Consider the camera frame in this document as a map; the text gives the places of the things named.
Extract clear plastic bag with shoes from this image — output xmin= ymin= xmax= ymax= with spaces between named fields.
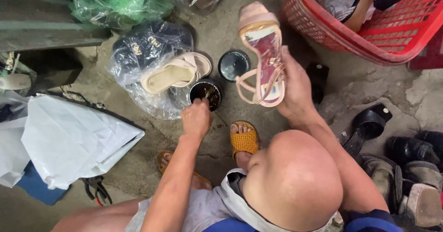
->
xmin=108 ymin=20 xmax=196 ymax=120

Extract white plastic bag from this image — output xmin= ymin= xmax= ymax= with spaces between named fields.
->
xmin=0 ymin=93 xmax=145 ymax=190

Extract black shoe heel piece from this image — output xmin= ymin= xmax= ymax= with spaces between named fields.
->
xmin=306 ymin=62 xmax=329 ymax=104

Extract blue flat board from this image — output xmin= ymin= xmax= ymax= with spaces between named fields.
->
xmin=15 ymin=161 xmax=71 ymax=206

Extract black pliers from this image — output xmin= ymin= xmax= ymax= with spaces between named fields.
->
xmin=80 ymin=175 xmax=113 ymax=206

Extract black tin lid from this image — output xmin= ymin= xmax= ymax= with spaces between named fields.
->
xmin=218 ymin=50 xmax=251 ymax=83

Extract black glue tin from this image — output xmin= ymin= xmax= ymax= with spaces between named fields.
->
xmin=189 ymin=79 xmax=222 ymax=112

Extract heap of worn shoes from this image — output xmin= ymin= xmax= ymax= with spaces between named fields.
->
xmin=358 ymin=130 xmax=443 ymax=229

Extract black high heel shoe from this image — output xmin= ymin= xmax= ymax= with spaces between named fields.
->
xmin=341 ymin=103 xmax=393 ymax=156

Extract red plastic basket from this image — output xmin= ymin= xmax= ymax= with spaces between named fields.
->
xmin=280 ymin=0 xmax=443 ymax=66

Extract yellow woven slipper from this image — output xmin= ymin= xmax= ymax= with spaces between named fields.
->
xmin=230 ymin=121 xmax=260 ymax=160
xmin=156 ymin=150 xmax=212 ymax=186

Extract person's right hand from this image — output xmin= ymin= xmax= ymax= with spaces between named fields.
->
xmin=275 ymin=45 xmax=314 ymax=120

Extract cream sandal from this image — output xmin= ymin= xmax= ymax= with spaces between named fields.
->
xmin=141 ymin=52 xmax=212 ymax=94

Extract pink strappy sandal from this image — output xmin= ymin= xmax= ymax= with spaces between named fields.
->
xmin=235 ymin=2 xmax=286 ymax=107

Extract person's left hand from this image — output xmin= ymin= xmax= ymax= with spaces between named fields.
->
xmin=181 ymin=97 xmax=214 ymax=140

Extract grey work bench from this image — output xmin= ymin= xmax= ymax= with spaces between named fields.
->
xmin=0 ymin=0 xmax=113 ymax=98

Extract green plastic bag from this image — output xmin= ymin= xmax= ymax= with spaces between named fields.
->
xmin=67 ymin=0 xmax=174 ymax=30

